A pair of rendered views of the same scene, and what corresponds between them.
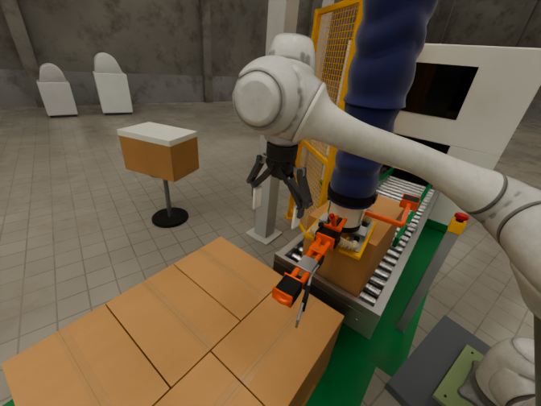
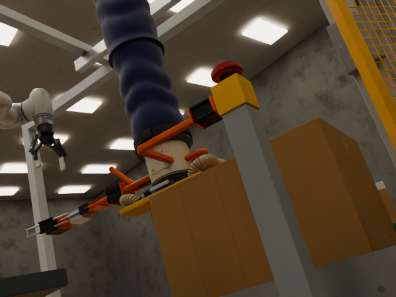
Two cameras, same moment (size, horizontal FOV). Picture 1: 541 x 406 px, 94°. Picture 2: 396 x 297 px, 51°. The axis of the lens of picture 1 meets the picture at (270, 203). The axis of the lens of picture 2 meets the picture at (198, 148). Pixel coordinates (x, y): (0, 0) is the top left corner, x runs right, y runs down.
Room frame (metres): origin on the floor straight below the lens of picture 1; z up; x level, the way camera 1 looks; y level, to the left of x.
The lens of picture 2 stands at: (1.06, -1.88, 0.59)
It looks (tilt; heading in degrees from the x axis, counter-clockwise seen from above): 20 degrees up; 83
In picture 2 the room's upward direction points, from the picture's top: 16 degrees counter-clockwise
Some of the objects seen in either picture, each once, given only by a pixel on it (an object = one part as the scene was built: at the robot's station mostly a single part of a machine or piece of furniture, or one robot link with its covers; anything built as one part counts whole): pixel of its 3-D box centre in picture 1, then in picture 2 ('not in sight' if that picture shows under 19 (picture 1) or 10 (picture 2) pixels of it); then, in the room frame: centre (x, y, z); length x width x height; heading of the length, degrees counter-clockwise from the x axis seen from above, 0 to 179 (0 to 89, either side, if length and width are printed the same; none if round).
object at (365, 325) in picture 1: (318, 295); not in sight; (1.08, -0.35, 0.48); 0.70 x 0.03 x 0.15; 54
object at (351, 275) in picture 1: (353, 234); (273, 227); (1.37, -0.57, 0.75); 0.60 x 0.40 x 0.40; 144
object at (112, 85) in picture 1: (111, 84); not in sight; (7.23, 4.52, 0.73); 0.75 x 0.66 x 1.46; 129
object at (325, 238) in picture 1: (328, 236); (119, 194); (0.90, -0.27, 1.07); 0.10 x 0.08 x 0.06; 60
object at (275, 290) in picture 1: (287, 289); (58, 226); (0.60, -0.09, 1.05); 0.08 x 0.07 x 0.05; 150
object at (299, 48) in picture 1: (288, 78); (38, 104); (0.58, -0.01, 1.69); 0.13 x 0.11 x 0.16; 169
